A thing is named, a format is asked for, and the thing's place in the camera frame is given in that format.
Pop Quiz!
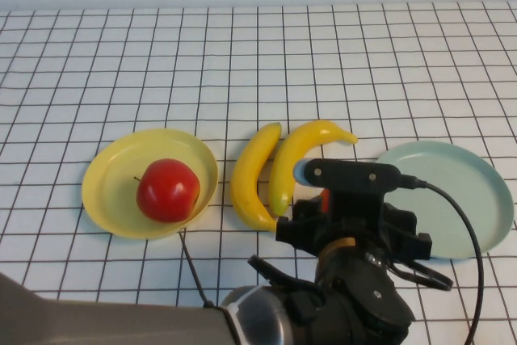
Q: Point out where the white grid-patterned tablecloth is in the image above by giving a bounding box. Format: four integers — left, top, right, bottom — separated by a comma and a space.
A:
0, 1, 517, 345

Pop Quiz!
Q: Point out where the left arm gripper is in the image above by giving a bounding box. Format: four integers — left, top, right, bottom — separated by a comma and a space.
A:
275, 195, 433, 261

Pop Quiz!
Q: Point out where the light teal round plate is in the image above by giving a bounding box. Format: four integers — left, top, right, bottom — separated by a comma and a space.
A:
373, 141, 516, 260

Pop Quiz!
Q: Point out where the black flat cable strap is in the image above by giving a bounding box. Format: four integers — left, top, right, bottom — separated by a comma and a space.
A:
246, 254, 324, 296

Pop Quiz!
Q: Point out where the thin black zip tie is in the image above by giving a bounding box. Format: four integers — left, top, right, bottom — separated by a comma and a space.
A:
176, 229, 215, 309

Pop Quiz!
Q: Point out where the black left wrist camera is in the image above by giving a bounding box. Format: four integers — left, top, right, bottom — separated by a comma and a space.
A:
293, 158, 405, 233

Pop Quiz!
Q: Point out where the yellow round plate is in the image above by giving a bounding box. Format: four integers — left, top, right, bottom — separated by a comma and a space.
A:
82, 128, 219, 240

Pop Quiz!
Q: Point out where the yellow banana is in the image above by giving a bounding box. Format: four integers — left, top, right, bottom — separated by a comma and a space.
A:
268, 119, 359, 217
230, 121, 284, 234

